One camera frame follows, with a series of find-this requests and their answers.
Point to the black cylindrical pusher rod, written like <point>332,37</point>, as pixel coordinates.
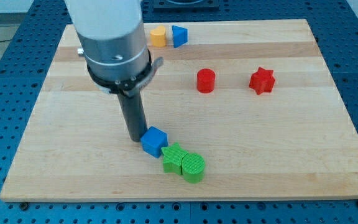
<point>133,112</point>

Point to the blue cube block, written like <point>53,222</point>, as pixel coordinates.
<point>153,140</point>

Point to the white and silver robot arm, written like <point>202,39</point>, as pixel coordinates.
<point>114,45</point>

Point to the blue triangle block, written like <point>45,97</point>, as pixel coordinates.
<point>180,36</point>

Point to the green star block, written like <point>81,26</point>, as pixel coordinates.
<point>172,158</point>

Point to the yellow heart block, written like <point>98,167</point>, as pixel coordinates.
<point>158,36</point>

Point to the red cylinder block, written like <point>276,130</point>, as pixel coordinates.
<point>205,80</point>

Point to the green cylinder block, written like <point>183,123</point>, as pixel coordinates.
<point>193,166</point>

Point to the wooden board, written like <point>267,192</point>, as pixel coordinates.
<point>295,143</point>

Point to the red star block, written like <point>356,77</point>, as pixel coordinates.
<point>262,81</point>

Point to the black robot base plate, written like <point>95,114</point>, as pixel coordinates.
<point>185,4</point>

